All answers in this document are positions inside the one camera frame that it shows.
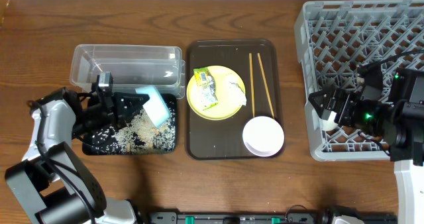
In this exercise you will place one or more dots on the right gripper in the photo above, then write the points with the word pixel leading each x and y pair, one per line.
pixel 330 105

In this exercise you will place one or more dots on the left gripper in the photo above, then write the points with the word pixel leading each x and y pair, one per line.
pixel 116 105

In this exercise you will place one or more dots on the light blue bowl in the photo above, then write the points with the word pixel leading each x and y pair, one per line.
pixel 155 107

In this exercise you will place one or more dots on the wooden chopstick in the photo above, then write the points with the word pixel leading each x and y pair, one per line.
pixel 251 84
pixel 266 85

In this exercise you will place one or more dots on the pink bowl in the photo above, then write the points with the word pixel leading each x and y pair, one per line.
pixel 263 136

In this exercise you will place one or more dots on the green snack wrapper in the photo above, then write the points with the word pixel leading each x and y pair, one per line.
pixel 206 87

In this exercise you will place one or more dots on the white tissue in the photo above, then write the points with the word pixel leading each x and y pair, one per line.
pixel 234 91

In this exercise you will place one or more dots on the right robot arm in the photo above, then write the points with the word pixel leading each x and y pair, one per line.
pixel 399 122

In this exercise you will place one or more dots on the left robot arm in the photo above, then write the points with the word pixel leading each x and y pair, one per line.
pixel 51 183

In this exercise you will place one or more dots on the black waste tray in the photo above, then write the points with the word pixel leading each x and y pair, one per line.
pixel 132 141

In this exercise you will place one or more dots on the grey dishwasher rack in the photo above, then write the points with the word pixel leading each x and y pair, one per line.
pixel 332 39

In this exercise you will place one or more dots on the spilled rice pile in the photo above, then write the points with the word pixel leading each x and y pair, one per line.
pixel 139 134

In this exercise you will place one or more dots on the clear plastic bin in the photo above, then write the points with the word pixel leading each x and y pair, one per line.
pixel 131 66

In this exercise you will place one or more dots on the dark brown serving tray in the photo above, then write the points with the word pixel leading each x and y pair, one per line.
pixel 222 140

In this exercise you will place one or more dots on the yellow round plate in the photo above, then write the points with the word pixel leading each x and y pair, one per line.
pixel 225 107

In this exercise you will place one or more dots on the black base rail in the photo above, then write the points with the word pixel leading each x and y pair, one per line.
pixel 295 214

